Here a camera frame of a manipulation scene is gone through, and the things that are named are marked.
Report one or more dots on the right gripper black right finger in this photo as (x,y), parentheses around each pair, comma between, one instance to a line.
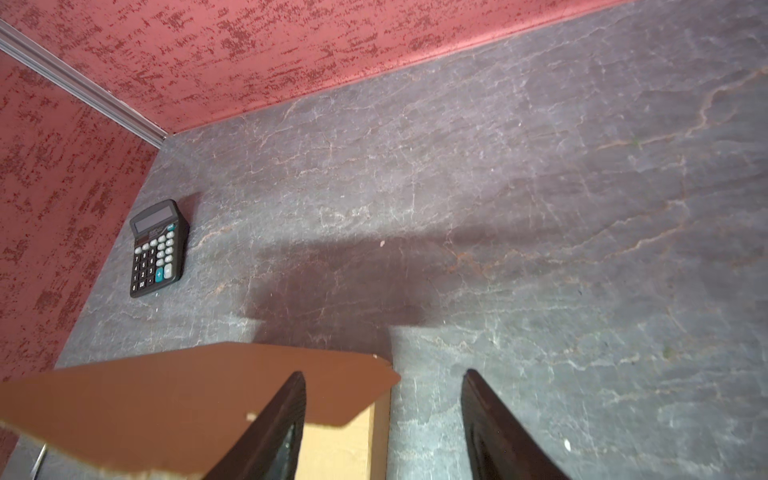
(498,446)

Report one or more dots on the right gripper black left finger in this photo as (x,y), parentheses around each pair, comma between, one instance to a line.
(270,446)

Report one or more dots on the brown cardboard box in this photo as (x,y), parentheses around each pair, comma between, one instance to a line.
(178,413)

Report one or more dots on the black desk calculator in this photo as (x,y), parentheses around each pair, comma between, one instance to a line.
(160,238)

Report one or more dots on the brown handled spoon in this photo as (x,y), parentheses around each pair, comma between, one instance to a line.
(35,470)

